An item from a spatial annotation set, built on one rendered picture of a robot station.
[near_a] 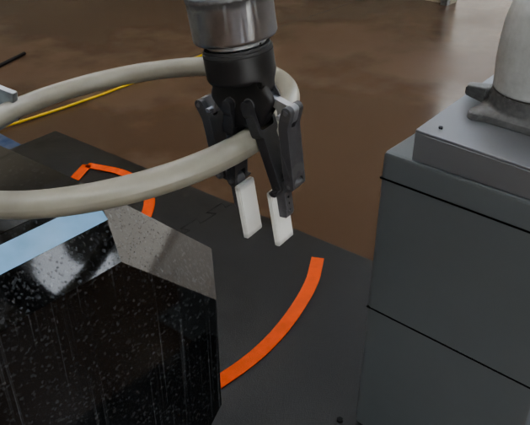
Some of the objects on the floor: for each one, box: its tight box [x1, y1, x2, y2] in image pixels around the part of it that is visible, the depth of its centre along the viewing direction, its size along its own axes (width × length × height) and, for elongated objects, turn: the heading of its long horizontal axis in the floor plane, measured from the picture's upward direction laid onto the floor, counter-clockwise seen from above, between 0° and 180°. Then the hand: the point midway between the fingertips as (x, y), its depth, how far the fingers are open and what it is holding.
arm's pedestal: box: [337, 133, 530, 425], centre depth 154 cm, size 50×50×80 cm
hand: (265, 212), depth 78 cm, fingers closed on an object, 4 cm apart
